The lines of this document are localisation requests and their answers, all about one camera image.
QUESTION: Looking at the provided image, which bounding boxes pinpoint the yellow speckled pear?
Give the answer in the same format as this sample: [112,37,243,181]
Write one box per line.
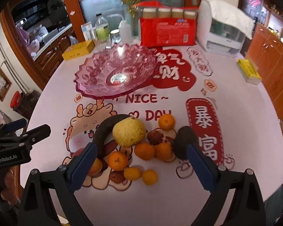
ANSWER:
[112,116,146,147]

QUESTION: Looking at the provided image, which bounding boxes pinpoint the red container on floor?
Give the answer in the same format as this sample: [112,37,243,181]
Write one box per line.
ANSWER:
[9,91,23,109]

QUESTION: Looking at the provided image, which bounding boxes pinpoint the overripe dark banana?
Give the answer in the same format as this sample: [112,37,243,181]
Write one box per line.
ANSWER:
[93,114,129,158]

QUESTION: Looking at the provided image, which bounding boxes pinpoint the white blue carton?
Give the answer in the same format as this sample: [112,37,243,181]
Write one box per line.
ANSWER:
[81,21,95,41]

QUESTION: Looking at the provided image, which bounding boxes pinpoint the red snack package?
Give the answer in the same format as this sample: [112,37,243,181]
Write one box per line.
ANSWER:
[132,1,199,47]

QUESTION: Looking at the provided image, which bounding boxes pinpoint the pink glass fruit bowl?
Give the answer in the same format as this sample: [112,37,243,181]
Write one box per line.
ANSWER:
[74,44,157,99]

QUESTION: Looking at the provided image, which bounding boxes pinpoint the white squeeze bottle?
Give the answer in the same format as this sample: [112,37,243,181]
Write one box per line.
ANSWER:
[119,20,133,44]

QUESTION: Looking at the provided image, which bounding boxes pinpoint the left human hand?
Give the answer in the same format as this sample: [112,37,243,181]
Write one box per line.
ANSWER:
[1,169,17,206]

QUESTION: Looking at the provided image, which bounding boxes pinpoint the yellow flat box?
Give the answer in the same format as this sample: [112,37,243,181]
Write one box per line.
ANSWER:
[62,40,95,61]

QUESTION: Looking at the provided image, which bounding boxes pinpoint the dark green avocado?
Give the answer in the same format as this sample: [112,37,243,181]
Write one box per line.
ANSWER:
[172,126,199,160]

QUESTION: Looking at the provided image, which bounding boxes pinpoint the yellow sponge pack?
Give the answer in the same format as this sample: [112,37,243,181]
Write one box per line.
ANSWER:
[237,59,262,85]

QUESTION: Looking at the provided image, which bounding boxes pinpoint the white covered appliance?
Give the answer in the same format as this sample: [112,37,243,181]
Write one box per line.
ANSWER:
[196,0,254,57]

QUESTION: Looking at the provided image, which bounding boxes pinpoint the red yellow apple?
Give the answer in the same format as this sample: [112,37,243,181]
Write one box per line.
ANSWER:
[72,148,103,176]

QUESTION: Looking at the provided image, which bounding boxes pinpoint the orange mandarin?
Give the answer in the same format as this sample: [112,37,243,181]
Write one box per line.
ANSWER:
[158,114,175,131]
[107,151,129,171]
[154,142,173,161]
[134,142,155,161]

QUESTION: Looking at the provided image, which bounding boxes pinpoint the orange mandarin top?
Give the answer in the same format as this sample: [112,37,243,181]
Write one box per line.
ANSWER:
[158,114,175,131]

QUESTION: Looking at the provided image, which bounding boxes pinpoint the clear plastic bottle green label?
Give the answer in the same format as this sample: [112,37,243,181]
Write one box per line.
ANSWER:
[96,13,110,47]

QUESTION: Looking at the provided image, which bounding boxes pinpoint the small glass jar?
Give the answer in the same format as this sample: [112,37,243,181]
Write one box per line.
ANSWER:
[110,29,121,44]

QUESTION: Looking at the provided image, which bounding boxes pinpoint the small yellow kumquat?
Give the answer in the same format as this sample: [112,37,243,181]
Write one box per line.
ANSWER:
[142,169,158,186]
[124,167,142,181]

